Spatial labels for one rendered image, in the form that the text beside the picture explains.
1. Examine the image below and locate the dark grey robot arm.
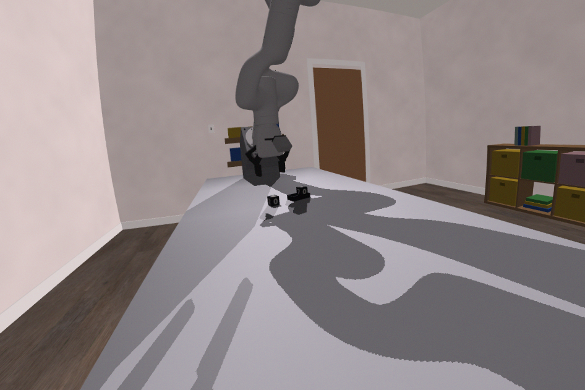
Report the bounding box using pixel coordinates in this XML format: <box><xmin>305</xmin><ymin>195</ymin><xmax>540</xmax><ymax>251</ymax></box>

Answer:
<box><xmin>236</xmin><ymin>0</ymin><xmax>320</xmax><ymax>152</ymax></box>

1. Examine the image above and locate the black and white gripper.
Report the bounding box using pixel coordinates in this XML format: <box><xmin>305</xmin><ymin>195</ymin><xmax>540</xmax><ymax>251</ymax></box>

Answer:
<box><xmin>246</xmin><ymin>125</ymin><xmax>289</xmax><ymax>177</ymax></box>

